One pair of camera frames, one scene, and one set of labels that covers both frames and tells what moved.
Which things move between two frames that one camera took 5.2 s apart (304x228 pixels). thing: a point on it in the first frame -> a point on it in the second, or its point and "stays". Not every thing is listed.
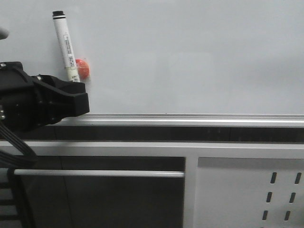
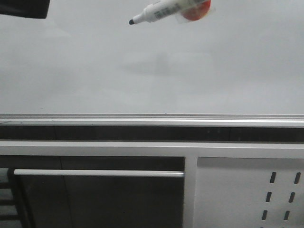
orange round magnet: [83, 69] -> [197, 12]
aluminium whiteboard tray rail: [184, 120] stays
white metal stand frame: [191, 150] stays
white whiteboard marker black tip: [66, 47] -> [158, 10]
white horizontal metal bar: [100, 173] stays
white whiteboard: [168, 56] stays
